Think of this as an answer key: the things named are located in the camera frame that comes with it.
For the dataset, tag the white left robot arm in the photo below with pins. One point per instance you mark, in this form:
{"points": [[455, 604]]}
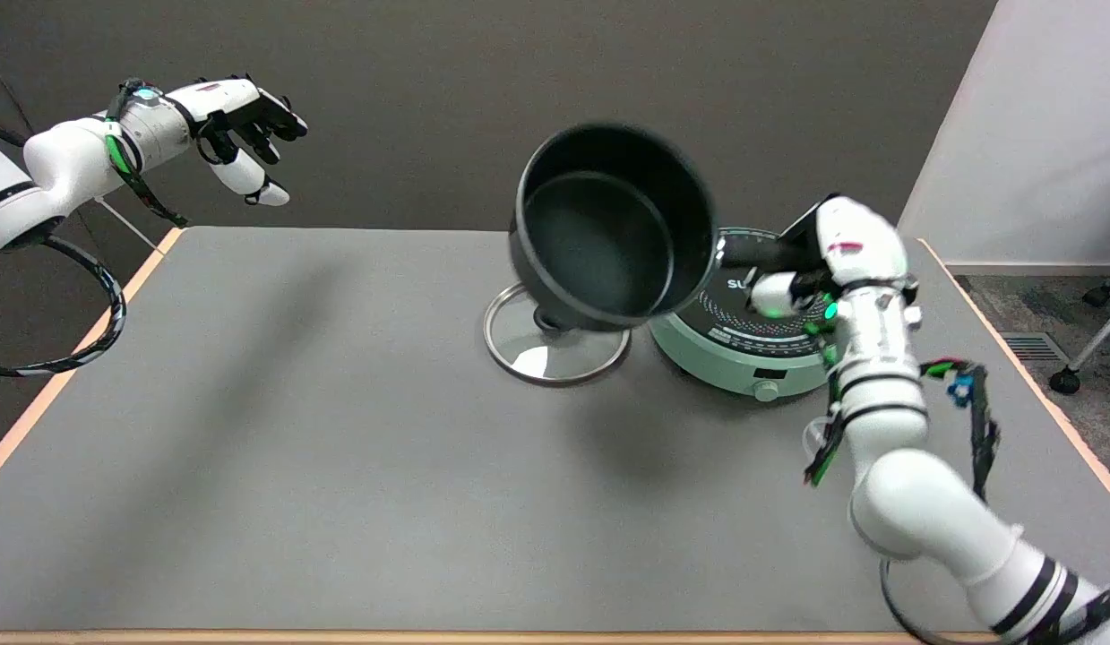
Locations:
{"points": [[66, 161]]}

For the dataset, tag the glass lid with black knob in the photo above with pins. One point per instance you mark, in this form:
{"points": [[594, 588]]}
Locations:
{"points": [[559, 358]]}

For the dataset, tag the green induction cooker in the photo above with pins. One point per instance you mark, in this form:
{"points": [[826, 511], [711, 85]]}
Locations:
{"points": [[738, 354]]}

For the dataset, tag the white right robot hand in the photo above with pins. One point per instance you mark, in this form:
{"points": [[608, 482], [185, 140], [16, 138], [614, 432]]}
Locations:
{"points": [[864, 246]]}

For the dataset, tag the chair base with black casters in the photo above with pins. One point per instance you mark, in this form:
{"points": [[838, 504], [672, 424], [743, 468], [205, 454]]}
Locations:
{"points": [[1067, 378]]}

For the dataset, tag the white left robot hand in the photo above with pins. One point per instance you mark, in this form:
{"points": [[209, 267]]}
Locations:
{"points": [[219, 97]]}

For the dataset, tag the metal floor vent grille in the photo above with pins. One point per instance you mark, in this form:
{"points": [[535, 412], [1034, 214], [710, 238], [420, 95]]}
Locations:
{"points": [[1034, 348]]}

